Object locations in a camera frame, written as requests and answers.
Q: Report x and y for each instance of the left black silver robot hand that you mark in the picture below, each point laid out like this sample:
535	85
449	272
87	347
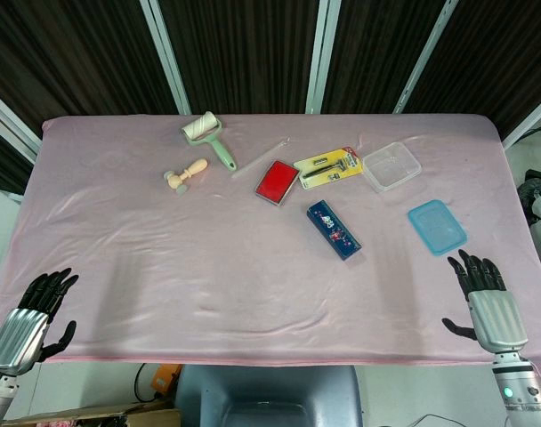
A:
19	331

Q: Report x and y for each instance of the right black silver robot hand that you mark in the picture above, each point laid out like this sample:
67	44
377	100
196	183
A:
495	318

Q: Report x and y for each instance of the blue glasses case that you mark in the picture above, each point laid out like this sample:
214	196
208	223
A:
334	231

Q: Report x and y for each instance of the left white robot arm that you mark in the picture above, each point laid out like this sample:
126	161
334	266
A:
1	393

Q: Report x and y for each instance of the blue plastic lid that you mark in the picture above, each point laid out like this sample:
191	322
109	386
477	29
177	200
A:
437	228

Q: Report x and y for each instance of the brown cardboard box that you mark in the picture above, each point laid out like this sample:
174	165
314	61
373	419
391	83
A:
97	416

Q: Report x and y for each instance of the black background equipment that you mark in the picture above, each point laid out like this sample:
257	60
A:
530	184

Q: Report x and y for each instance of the orange device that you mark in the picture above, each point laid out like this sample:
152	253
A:
163	380

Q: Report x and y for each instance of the pink tablecloth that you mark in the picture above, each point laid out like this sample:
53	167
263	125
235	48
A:
163	267

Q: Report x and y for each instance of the clear plastic container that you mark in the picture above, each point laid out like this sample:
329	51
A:
391	166

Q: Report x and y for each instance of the razor in yellow package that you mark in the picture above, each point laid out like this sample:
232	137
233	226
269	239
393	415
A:
328	168

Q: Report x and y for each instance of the red ink pad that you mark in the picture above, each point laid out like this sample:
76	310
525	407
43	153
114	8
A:
276	182

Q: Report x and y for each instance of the green lint roller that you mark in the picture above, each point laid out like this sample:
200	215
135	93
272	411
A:
204	129

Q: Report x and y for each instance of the clear plastic tube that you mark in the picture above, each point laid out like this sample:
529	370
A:
257	161

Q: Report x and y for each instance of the white partition post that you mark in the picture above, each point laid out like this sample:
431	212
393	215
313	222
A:
321	58
166	58
424	58
530	120
12	126

